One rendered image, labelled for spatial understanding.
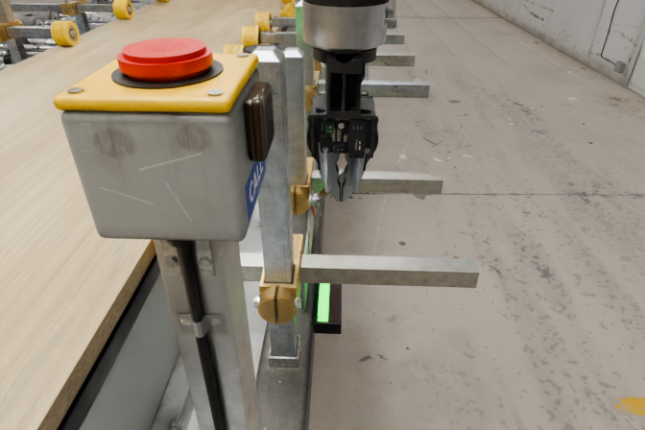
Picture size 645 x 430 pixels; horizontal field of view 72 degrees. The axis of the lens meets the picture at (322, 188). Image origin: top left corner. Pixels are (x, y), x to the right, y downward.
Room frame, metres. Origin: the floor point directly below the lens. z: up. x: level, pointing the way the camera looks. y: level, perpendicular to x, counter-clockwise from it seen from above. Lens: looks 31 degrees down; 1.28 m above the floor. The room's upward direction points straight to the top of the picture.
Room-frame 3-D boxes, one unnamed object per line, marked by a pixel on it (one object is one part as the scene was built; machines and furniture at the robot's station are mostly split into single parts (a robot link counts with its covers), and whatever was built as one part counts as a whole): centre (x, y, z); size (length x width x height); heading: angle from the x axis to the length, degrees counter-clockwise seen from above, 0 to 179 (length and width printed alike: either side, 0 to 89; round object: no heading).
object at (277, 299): (0.48, 0.06, 0.84); 0.13 x 0.06 x 0.05; 178
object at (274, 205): (0.46, 0.06, 0.93); 0.03 x 0.03 x 0.48; 88
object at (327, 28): (0.50, -0.03, 1.18); 0.10 x 0.09 x 0.05; 87
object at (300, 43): (0.96, 0.04, 0.90); 0.03 x 0.03 x 0.48; 88
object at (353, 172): (0.50, -0.04, 0.99); 0.06 x 0.03 x 0.09; 177
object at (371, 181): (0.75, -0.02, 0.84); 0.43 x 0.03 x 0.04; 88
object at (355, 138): (0.50, -0.02, 1.10); 0.09 x 0.08 x 0.12; 177
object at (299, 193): (0.73, 0.05, 0.85); 0.13 x 0.06 x 0.05; 178
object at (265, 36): (1.50, -0.01, 0.95); 0.50 x 0.04 x 0.04; 88
